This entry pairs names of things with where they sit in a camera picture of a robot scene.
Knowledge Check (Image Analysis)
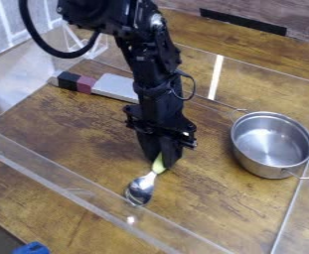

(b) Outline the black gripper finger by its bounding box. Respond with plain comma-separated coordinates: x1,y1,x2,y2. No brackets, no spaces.
137,132,161,162
160,136,184,169

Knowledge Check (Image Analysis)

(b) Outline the black wall strip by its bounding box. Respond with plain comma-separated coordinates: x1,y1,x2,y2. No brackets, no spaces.
200,8,287,36

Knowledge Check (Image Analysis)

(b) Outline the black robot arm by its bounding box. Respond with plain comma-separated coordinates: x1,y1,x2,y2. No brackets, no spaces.
58,0,197,168

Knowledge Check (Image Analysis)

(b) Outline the grey block with coloured end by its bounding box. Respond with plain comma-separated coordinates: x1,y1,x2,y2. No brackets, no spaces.
48,70,138,103

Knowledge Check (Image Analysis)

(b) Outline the silver metal pot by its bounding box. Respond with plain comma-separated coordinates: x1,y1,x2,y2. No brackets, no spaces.
230,109,309,180

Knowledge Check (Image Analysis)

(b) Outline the clear acrylic triangle stand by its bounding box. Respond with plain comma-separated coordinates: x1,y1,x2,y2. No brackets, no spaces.
63,23,109,61

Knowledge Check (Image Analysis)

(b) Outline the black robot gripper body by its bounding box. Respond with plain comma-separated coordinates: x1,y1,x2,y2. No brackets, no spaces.
123,80,197,149

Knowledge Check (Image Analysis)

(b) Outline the yellow handled metal spoon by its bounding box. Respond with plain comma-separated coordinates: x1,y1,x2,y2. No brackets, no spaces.
125,154,166,206

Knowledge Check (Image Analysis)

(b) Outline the blue object at corner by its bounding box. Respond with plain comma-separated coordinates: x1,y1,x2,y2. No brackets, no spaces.
12,242,51,254

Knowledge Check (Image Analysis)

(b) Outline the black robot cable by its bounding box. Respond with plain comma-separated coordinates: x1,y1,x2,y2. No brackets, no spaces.
18,0,101,60

